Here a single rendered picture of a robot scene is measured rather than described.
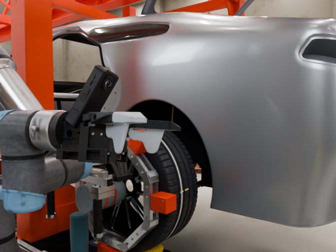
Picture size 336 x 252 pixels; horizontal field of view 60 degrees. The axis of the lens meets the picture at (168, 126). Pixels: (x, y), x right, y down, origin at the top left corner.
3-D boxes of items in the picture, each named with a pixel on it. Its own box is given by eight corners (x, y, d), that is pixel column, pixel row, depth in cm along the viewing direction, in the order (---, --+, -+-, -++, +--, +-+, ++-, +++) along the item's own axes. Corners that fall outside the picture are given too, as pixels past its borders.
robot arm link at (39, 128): (60, 112, 58) (27, 106, 50) (79, 112, 56) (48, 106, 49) (57, 150, 57) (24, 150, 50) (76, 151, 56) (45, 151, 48)
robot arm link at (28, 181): (66, 200, 62) (65, 149, 62) (24, 218, 52) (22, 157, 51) (37, 196, 65) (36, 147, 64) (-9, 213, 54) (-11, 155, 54)
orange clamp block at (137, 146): (146, 152, 137) (154, 137, 133) (134, 154, 131) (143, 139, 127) (137, 143, 140) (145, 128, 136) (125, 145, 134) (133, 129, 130)
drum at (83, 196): (128, 205, 144) (127, 177, 144) (93, 218, 127) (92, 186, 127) (108, 200, 153) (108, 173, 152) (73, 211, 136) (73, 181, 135)
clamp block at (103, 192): (115, 195, 121) (115, 182, 120) (98, 200, 113) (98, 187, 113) (107, 193, 124) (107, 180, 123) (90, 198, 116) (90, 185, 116)
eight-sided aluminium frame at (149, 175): (159, 257, 133) (159, 139, 130) (150, 263, 128) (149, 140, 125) (85, 228, 166) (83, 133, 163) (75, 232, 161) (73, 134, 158)
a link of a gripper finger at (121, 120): (146, 155, 38) (117, 152, 46) (148, 111, 39) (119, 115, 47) (124, 155, 37) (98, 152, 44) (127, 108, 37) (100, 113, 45)
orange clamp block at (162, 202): (160, 205, 133) (176, 210, 127) (149, 210, 127) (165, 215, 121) (160, 190, 133) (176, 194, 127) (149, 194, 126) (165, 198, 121)
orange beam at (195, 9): (232, 6, 386) (232, -3, 385) (228, 4, 378) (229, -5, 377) (134, 29, 493) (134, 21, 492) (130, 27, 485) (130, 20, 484)
